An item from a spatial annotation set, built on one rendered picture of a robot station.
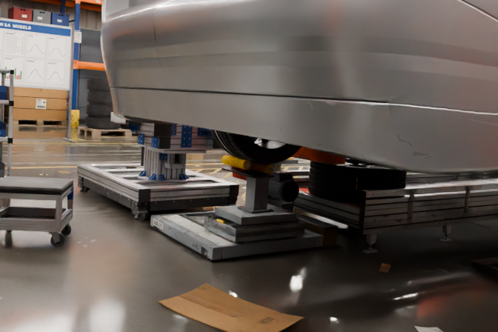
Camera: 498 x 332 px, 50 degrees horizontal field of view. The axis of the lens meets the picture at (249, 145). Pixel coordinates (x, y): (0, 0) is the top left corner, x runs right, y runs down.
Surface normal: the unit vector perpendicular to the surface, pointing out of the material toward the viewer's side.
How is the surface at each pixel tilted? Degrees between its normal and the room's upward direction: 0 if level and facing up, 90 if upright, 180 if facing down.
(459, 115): 90
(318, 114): 101
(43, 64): 90
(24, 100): 89
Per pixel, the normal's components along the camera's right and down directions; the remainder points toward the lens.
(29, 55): 0.59, 0.11
